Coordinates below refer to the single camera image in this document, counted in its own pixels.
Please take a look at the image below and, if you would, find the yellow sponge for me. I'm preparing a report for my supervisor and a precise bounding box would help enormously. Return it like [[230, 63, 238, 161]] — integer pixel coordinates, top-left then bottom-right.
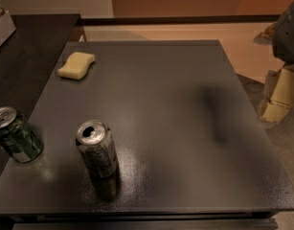
[[57, 52, 95, 81]]

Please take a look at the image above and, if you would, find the white box on counter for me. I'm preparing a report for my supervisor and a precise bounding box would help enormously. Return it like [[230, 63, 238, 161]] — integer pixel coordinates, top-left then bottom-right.
[[0, 11, 16, 47]]

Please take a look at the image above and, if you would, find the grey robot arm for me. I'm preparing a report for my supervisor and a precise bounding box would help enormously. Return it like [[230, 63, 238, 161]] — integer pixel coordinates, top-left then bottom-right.
[[258, 0, 294, 124]]

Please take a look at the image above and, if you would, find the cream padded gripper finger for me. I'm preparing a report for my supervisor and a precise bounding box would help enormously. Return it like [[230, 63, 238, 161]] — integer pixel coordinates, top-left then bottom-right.
[[261, 63, 294, 123]]

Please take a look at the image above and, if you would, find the silver 7up can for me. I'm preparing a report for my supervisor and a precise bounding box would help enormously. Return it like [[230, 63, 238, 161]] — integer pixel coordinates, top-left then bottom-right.
[[76, 120, 119, 179]]

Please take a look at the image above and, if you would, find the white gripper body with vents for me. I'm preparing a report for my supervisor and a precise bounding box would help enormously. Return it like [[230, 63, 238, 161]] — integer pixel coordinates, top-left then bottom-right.
[[258, 70, 280, 116]]

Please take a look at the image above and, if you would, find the green soda can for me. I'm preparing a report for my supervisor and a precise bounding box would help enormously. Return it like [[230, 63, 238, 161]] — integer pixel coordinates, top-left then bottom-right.
[[0, 106, 43, 163]]

